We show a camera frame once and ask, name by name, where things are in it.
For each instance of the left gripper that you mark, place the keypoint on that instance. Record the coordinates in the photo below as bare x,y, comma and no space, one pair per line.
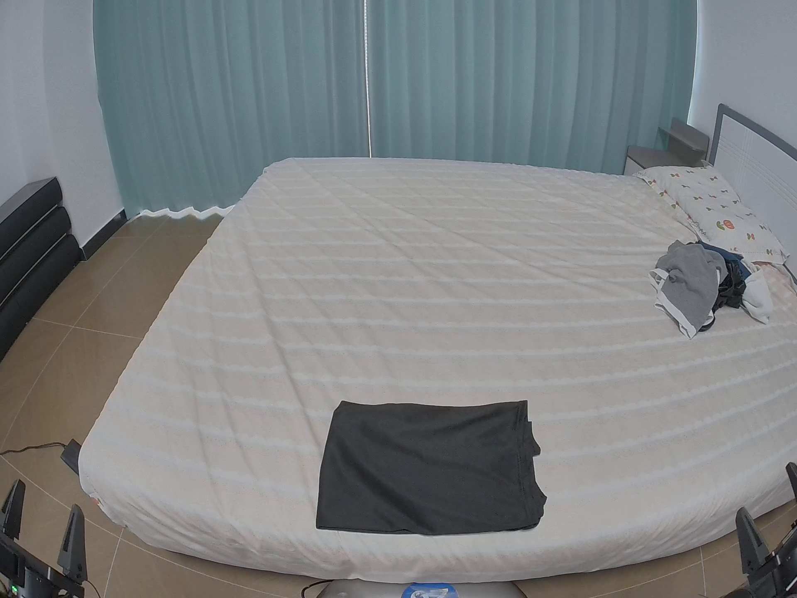
37,580

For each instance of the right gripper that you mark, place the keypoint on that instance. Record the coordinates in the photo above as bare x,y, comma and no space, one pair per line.
781,574

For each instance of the black T-shirt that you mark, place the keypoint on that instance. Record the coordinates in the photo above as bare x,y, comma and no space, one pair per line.
429,464

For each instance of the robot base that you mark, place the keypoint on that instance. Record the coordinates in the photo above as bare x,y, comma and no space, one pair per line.
373,590

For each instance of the bed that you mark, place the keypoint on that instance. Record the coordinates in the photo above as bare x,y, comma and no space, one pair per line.
436,284

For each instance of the black power adapter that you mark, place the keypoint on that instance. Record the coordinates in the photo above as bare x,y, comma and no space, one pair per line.
71,455

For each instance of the white garment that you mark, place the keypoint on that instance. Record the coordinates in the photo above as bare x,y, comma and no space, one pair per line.
758,296

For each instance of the black garment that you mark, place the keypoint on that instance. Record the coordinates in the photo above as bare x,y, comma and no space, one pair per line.
733,290

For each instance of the grey and white shorts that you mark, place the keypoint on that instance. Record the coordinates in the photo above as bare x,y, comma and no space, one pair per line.
691,284

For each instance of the dark blue garment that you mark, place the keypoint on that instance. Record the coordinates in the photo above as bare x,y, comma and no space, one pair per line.
725,251

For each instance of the black chest of drawers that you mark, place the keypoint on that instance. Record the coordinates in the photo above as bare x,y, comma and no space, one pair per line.
31,253

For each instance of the white printed pillow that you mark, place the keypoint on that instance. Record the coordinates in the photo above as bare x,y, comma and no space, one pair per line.
716,209

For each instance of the grey bedside table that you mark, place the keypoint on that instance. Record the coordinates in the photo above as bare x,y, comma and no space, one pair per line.
654,156

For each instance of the blue-green curtain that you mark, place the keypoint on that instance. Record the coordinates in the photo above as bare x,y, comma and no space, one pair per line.
236,85
529,60

